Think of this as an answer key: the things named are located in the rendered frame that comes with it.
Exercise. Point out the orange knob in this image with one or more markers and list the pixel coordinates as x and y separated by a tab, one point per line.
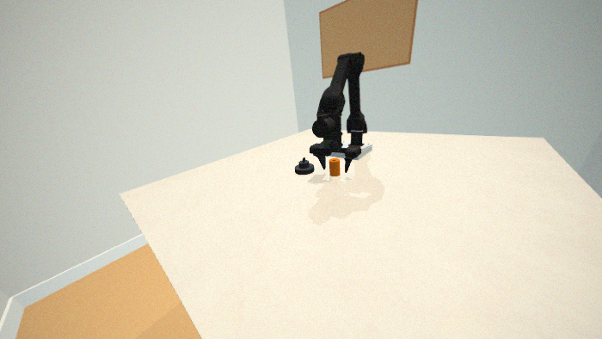
334	167

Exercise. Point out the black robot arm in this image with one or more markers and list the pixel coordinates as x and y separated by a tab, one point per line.
349	67

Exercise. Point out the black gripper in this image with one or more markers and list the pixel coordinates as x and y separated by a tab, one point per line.
350	153

